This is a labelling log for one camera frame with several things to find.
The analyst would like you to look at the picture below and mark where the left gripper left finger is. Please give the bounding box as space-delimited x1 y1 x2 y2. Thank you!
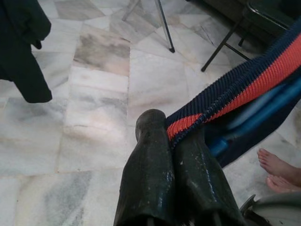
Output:
112 108 176 226

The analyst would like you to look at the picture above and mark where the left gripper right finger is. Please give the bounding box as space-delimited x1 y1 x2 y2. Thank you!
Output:
176 135 247 226

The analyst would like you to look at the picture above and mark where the blue plastic hanger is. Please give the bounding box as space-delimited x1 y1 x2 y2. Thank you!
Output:
208 77 301 157

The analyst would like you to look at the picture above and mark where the navy shirt orange collar stripe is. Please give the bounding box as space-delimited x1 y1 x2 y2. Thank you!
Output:
166 20 301 169

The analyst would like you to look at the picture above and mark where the person's bare foot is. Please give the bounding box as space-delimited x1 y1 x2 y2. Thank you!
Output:
257 147 301 179
265 175 301 194

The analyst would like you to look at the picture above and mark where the black folding chair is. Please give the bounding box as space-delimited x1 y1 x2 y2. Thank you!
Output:
201 0 296 73

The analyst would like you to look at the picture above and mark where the silver clothes rack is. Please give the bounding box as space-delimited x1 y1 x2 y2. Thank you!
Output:
121 0 176 54

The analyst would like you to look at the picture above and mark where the black shirt green print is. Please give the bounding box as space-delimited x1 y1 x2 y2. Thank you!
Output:
0 0 53 104

